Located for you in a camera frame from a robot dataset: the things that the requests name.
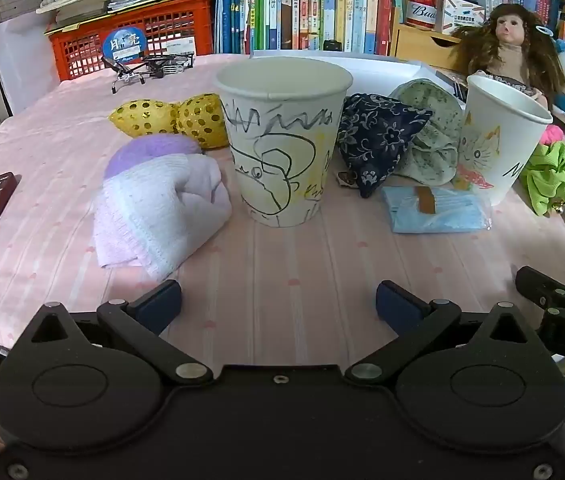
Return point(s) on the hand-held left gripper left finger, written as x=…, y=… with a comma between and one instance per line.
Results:
x=162, y=304

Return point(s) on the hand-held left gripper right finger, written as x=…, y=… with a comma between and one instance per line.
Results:
x=396, y=306

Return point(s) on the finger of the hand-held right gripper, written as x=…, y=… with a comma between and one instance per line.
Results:
x=542, y=287

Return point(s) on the green scrunchie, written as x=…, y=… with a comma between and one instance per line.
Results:
x=555, y=172

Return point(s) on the purple fluffy sock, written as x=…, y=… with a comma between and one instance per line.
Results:
x=147, y=152

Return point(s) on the pink scrunchie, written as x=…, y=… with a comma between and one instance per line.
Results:
x=552, y=134

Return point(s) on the gold sequin pouch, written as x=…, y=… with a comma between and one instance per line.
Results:
x=162, y=117

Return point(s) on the blue face mask pack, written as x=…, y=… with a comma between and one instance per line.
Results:
x=437, y=215

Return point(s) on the pink striped bedsheet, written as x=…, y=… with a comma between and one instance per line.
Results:
x=282, y=260

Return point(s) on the cat drawing paper cup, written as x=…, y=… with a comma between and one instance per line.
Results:
x=497, y=130

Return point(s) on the large scribbled paper cup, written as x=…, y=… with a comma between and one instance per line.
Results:
x=282, y=125

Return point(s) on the miniature black bicycle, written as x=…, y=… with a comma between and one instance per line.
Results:
x=155, y=66

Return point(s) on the brown haired doll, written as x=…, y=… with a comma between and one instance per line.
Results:
x=505, y=40

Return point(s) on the wooden drawer box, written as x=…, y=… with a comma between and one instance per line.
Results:
x=422, y=47

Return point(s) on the small black object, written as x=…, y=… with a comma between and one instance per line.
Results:
x=333, y=45

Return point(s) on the white board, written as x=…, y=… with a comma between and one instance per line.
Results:
x=22, y=70

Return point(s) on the large red plastic basket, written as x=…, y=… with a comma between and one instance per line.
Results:
x=87, y=40

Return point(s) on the white pencil print box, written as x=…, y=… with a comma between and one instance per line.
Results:
x=460, y=15

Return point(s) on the red drink can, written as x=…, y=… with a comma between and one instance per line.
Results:
x=421, y=5

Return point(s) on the row of colourful books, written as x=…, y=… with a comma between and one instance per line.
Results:
x=302, y=5

